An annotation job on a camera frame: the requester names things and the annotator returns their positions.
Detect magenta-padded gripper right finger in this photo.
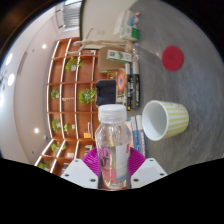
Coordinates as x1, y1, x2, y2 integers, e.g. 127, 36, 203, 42
128, 147, 168, 190

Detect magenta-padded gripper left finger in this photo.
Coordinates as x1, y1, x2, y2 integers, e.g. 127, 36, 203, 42
61, 147, 101, 190

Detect clear plastic water bottle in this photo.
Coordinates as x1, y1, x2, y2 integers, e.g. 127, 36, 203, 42
94, 103, 133, 191

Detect yellow striped white mug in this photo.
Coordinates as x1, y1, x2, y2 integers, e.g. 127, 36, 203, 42
141, 99, 190, 142

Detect wooden bookshelf unit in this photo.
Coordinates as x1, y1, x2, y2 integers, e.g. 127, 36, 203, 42
34, 37, 116, 177

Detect stack of black books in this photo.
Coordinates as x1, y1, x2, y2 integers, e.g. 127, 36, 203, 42
114, 61, 141, 110

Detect round ceiling lights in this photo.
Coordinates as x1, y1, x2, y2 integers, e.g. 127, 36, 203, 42
0, 43, 49, 134

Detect flat round red coaster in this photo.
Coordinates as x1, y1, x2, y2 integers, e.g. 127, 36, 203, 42
161, 45, 185, 72

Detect tall green white carton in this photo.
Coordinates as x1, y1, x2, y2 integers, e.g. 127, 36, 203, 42
106, 49, 133, 64

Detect wooden artist mannequin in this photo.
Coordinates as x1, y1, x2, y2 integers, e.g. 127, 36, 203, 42
71, 27, 134, 51

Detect small green white box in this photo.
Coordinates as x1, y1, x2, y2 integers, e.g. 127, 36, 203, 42
119, 25, 140, 42

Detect grey curtain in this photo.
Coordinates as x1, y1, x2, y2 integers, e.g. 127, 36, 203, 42
62, 2, 83, 33

